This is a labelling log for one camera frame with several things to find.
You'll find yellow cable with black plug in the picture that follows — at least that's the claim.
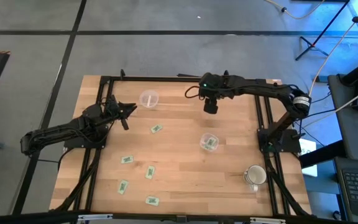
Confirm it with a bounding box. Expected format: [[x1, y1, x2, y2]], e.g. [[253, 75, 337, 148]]
[[264, 0, 326, 20]]

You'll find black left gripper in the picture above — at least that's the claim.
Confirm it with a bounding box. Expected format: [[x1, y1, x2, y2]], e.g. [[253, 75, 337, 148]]
[[103, 95, 138, 131]]

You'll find black metal table frame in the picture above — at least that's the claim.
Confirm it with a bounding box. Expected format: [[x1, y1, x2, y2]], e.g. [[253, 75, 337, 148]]
[[50, 68, 313, 224]]

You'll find white ceramic mug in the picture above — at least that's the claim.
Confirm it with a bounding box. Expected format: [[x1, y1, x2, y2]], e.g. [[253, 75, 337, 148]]
[[243, 164, 267, 193]]

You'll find clear plastic cup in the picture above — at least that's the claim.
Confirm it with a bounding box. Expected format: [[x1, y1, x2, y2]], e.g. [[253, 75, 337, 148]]
[[139, 89, 160, 109], [199, 133, 220, 152]]

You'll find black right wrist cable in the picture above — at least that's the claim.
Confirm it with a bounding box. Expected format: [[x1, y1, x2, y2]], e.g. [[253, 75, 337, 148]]
[[184, 85, 202, 100]]

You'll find dark grey desk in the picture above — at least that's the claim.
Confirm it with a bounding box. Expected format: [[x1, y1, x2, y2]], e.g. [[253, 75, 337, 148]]
[[327, 73, 358, 161]]

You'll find black floor cable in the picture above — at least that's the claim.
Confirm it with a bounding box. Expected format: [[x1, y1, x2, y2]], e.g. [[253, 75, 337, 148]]
[[303, 107, 337, 121]]

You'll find white cable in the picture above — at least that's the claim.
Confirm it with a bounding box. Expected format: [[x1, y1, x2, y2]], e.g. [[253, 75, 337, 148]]
[[334, 82, 358, 113]]

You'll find silver metal bracket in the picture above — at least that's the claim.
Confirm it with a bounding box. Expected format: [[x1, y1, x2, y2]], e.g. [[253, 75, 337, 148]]
[[77, 213, 114, 223], [249, 217, 287, 224]]

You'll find black tripod stand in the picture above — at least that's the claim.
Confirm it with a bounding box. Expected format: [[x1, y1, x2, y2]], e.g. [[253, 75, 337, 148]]
[[294, 0, 352, 62]]

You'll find white paper sheet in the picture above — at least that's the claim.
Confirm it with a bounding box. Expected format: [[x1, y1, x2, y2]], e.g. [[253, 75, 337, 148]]
[[300, 138, 318, 177]]

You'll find long pale yellow cable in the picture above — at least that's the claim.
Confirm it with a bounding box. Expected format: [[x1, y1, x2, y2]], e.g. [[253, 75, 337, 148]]
[[308, 2, 358, 97]]

